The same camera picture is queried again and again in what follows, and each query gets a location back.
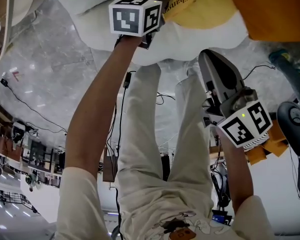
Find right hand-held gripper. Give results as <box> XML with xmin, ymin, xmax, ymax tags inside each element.
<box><xmin>198</xmin><ymin>49</ymin><xmax>274</xmax><ymax>149</ymax></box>

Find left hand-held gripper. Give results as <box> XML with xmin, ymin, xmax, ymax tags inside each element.
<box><xmin>108</xmin><ymin>0</ymin><xmax>177</xmax><ymax>51</ymax></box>

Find yellow book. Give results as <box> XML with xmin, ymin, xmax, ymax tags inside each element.
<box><xmin>149</xmin><ymin>0</ymin><xmax>199</xmax><ymax>20</ymax></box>

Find person's right forearm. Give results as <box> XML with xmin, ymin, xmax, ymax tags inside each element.
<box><xmin>215</xmin><ymin>130</ymin><xmax>255</xmax><ymax>214</ymax></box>

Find person's left forearm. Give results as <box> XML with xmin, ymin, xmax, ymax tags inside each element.
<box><xmin>64</xmin><ymin>35</ymin><xmax>144</xmax><ymax>180</ymax></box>

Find person's white shoe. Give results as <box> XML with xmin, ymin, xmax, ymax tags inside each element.
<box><xmin>185</xmin><ymin>60</ymin><xmax>203</xmax><ymax>78</ymax></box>

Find yellow round cushion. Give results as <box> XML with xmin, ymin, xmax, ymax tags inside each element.
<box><xmin>162</xmin><ymin>0</ymin><xmax>238</xmax><ymax>30</ymax></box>

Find dark teal rolled mat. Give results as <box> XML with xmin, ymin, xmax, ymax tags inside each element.
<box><xmin>268</xmin><ymin>48</ymin><xmax>300</xmax><ymax>90</ymax></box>

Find black white striped cloth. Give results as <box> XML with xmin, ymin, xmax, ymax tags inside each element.
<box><xmin>242</xmin><ymin>130</ymin><xmax>270</xmax><ymax>153</ymax></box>

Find orange storage box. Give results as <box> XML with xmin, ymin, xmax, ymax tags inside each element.
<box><xmin>246</xmin><ymin>125</ymin><xmax>290</xmax><ymax>165</ymax></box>

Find orange pillow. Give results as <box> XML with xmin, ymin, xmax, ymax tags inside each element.
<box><xmin>219</xmin><ymin>0</ymin><xmax>300</xmax><ymax>43</ymax></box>

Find black wheeled stand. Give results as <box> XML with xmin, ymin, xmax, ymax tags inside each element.
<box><xmin>276</xmin><ymin>100</ymin><xmax>300</xmax><ymax>202</ymax></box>

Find person's cream trousers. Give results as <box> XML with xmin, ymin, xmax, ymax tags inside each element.
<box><xmin>114</xmin><ymin>63</ymin><xmax>216</xmax><ymax>210</ymax></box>

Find white round low table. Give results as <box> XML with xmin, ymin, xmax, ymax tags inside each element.
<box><xmin>11</xmin><ymin>0</ymin><xmax>51</xmax><ymax>28</ymax></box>

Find black monitor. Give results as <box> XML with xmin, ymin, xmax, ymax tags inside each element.
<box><xmin>211</xmin><ymin>208</ymin><xmax>233</xmax><ymax>226</ymax></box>

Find person's cream printed T-shirt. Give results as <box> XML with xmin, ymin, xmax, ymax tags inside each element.
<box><xmin>55</xmin><ymin>166</ymin><xmax>276</xmax><ymax>240</ymax></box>

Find white and black device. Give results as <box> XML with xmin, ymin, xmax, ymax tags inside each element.
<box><xmin>11</xmin><ymin>121</ymin><xmax>39</xmax><ymax>145</ymax></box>

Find brown wooden cabinet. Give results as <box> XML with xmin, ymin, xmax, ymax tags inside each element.
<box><xmin>0</xmin><ymin>133</ymin><xmax>24</xmax><ymax>161</ymax></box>

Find black metal railing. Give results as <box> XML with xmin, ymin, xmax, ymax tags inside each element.
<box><xmin>0</xmin><ymin>186</ymin><xmax>38</xmax><ymax>214</ymax></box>

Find black floor cable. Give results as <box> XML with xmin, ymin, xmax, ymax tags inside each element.
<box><xmin>241</xmin><ymin>64</ymin><xmax>277</xmax><ymax>81</ymax></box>
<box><xmin>0</xmin><ymin>77</ymin><xmax>68</xmax><ymax>136</ymax></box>

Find black headset cable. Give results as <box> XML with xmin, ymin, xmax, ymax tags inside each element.
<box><xmin>106</xmin><ymin>70</ymin><xmax>137</xmax><ymax>240</ymax></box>

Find black metal frame table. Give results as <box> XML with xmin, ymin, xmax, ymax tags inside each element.
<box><xmin>22</xmin><ymin>138</ymin><xmax>66</xmax><ymax>188</ymax></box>

